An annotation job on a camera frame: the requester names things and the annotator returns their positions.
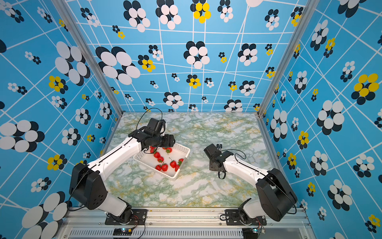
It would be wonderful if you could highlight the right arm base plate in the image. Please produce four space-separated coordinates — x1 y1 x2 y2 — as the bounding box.
219 209 267 227

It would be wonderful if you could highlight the small green circuit board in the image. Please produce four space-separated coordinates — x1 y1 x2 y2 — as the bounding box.
113 228 133 237

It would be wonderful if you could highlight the aluminium corner post left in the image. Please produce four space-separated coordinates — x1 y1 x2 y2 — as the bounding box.
52 1 123 117

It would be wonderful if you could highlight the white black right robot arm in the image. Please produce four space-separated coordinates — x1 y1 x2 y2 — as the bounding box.
204 148 297 225

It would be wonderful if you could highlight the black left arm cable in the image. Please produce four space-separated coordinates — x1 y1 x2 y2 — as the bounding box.
67 107 164 210

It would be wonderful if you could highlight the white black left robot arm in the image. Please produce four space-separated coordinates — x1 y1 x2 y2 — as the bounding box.
69 130 176 224

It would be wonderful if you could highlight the aluminium corner post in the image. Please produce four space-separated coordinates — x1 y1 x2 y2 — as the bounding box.
52 1 123 117
258 0 319 119

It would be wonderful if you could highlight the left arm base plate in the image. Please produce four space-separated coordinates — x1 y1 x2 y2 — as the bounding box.
105 209 148 226

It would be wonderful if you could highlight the white perforated plastic basket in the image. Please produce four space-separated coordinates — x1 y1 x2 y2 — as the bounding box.
133 143 191 180

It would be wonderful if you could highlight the aluminium front rail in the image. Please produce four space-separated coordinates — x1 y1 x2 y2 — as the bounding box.
56 207 316 239

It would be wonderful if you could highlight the aluminium corner post right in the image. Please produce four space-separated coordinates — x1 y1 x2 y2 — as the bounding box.
258 0 319 119

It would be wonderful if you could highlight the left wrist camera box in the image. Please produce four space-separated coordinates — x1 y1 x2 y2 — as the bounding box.
146 118 166 134

